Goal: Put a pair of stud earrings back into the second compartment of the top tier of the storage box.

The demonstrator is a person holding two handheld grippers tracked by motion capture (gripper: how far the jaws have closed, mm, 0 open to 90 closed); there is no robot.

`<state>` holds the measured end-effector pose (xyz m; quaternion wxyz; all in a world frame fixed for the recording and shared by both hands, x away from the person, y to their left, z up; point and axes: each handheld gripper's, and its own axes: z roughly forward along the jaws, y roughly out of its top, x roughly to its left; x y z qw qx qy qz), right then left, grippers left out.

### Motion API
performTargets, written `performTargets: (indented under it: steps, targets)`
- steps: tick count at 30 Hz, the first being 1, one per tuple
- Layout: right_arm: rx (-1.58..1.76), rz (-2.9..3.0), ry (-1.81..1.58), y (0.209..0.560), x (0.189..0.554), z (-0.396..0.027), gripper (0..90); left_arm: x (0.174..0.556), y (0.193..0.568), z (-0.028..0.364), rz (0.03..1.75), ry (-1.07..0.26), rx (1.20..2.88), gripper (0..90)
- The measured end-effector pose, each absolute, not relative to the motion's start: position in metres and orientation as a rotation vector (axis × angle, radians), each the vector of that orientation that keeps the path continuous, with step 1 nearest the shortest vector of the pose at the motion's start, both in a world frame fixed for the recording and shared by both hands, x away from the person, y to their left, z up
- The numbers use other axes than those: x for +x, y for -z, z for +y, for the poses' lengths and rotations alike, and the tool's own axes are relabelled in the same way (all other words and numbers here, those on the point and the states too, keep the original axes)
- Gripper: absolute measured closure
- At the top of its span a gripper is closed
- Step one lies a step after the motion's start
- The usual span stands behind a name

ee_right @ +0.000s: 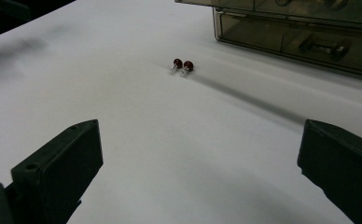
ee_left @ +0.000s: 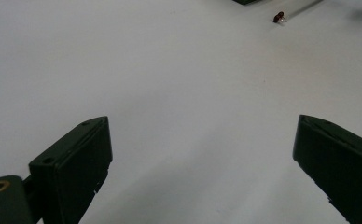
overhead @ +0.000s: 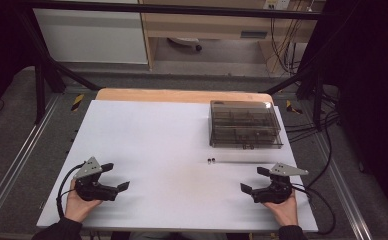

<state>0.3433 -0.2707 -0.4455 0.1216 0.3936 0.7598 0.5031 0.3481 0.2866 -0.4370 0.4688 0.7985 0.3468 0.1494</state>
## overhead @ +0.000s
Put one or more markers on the white cabinet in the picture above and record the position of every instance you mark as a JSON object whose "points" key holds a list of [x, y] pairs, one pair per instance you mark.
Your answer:
{"points": [[92, 36]]}

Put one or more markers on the yellow black tape strip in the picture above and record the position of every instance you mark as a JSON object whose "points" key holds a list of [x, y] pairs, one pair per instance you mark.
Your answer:
{"points": [[77, 102], [292, 107]]}

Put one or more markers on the black metal stand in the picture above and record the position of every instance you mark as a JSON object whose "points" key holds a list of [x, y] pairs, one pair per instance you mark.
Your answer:
{"points": [[317, 86], [43, 71]]}

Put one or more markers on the person's right hand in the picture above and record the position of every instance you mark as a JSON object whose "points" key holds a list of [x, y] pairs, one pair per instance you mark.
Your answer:
{"points": [[287, 211]]}

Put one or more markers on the aluminium floor rail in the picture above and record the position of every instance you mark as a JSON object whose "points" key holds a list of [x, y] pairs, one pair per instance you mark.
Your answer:
{"points": [[345, 193], [18, 156]]}

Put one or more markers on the wooden table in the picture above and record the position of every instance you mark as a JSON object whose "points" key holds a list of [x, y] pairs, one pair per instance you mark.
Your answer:
{"points": [[182, 95]]}

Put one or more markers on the white table sheet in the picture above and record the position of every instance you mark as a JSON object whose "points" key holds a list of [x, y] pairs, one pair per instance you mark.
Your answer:
{"points": [[168, 140]]}

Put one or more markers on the black metal crossbar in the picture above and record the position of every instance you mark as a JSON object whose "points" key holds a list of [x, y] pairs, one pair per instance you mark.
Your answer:
{"points": [[182, 8]]}

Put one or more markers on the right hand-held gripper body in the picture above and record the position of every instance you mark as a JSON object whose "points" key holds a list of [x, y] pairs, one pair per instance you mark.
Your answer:
{"points": [[277, 193]]}

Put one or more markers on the office chair base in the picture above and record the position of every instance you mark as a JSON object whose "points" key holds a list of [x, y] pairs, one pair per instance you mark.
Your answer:
{"points": [[185, 41]]}

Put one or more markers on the smoky transparent drawer organizer box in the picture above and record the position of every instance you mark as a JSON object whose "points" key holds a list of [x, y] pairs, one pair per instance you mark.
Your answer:
{"points": [[243, 125]]}

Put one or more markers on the person's left hand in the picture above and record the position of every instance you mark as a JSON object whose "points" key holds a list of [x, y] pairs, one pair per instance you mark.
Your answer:
{"points": [[77, 208]]}

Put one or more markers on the black curtain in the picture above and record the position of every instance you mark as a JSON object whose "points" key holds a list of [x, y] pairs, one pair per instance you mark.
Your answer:
{"points": [[2, 50], [372, 100]]}

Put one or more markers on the light wooden desk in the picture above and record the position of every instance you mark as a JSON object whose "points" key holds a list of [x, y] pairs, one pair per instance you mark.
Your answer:
{"points": [[212, 25]]}

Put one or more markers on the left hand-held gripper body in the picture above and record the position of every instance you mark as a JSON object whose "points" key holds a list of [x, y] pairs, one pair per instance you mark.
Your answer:
{"points": [[93, 191]]}

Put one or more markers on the white wall socket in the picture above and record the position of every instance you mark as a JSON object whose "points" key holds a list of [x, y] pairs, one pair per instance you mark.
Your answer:
{"points": [[277, 4]]}

